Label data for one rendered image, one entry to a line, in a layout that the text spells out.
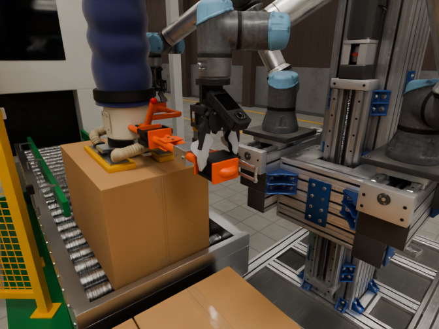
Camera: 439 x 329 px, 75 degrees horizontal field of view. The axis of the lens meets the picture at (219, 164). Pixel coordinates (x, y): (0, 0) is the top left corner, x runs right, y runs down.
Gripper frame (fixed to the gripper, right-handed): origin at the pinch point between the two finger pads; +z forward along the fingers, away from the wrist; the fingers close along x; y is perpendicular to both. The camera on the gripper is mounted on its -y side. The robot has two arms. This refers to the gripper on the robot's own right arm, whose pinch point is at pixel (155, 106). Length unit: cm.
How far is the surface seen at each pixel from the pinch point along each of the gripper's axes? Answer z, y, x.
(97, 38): -30, 35, -35
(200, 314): 53, 83, -28
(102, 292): 54, 53, -50
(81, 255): 55, 27, -51
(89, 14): -37, 33, -36
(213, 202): 108, -60, 81
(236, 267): 61, 66, 2
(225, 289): 53, 79, -15
